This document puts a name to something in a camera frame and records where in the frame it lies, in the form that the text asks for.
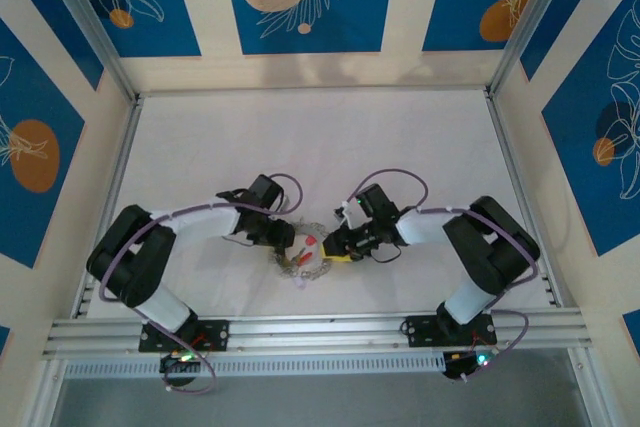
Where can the red key tag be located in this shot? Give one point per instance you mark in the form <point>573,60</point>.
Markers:
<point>310,241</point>

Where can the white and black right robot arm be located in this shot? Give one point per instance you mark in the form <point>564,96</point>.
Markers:
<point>425,229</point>

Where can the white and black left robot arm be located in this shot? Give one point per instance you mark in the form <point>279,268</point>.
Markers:
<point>210,224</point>

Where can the aluminium mounting rail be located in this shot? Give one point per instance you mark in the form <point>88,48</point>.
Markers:
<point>320,329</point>

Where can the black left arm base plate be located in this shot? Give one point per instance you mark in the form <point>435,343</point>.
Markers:
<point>217,334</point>

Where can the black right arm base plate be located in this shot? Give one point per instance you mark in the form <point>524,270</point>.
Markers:
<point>420,329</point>

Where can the aluminium table side rail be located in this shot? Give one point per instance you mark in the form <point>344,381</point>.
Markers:
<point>515,172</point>
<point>126,147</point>

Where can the aluminium frame post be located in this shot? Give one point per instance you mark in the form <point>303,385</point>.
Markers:
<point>92,22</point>
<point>534,22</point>

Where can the aluminium lower frame bar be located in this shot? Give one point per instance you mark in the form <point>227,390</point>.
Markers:
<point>585,387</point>
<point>45,407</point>

